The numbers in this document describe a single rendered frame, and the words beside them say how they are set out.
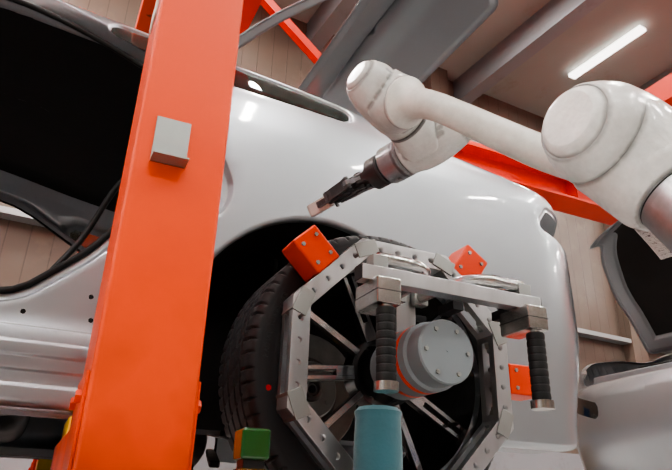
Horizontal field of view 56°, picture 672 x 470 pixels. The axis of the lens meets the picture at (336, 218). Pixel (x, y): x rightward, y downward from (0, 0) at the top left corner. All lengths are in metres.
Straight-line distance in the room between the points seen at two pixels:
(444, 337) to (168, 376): 0.54
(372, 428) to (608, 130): 0.68
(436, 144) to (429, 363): 0.44
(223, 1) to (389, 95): 0.39
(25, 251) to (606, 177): 5.93
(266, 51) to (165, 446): 7.51
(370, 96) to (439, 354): 0.51
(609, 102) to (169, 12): 0.84
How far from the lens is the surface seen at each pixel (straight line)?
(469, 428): 1.56
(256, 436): 0.88
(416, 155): 1.34
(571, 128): 0.80
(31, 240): 6.46
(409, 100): 1.21
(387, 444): 1.19
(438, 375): 1.25
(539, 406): 1.29
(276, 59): 8.31
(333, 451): 1.28
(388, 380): 1.09
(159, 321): 1.03
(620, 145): 0.79
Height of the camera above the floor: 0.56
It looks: 25 degrees up
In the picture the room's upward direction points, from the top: 2 degrees clockwise
